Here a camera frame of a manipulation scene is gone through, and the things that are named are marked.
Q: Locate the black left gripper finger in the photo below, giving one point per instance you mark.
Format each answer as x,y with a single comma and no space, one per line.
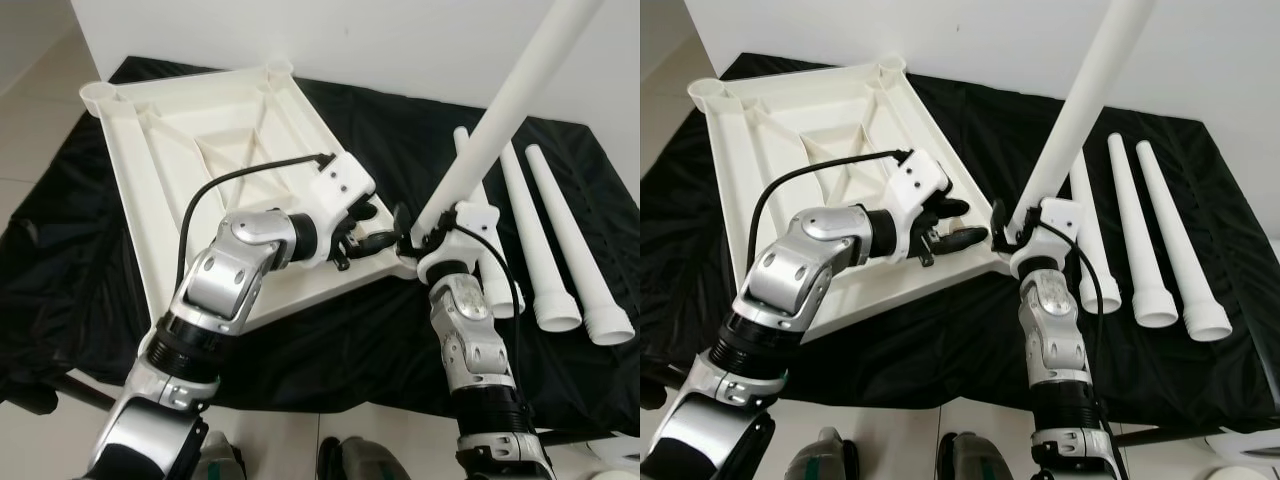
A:
363,212
378,241
950,208
962,240

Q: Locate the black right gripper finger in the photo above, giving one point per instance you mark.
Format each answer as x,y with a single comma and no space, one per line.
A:
403,228
999,224

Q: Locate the white plastic children table top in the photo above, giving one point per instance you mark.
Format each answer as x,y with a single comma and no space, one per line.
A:
850,115
240,120

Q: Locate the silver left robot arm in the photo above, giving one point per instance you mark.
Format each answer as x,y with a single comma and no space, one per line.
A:
810,260
235,260

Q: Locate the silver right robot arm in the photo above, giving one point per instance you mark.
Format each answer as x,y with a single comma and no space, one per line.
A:
1055,320
470,330

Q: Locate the black table cloth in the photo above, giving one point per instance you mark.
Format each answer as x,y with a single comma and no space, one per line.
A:
350,340
950,340

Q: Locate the grey right robot foot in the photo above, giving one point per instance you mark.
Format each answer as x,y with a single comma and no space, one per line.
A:
975,460
365,462

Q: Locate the grey robot foot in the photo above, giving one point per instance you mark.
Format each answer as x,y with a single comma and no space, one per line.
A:
818,458
365,462
220,460
975,460

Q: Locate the grey left robot foot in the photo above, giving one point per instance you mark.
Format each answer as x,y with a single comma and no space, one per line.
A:
220,460
818,458

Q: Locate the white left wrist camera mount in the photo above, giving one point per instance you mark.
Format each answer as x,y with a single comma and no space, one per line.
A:
340,185
915,180

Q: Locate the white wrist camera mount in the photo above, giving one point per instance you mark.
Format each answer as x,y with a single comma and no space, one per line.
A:
340,185
915,180
475,218
1060,212

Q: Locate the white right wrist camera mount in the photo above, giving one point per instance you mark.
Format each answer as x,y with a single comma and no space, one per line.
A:
475,218
1060,212

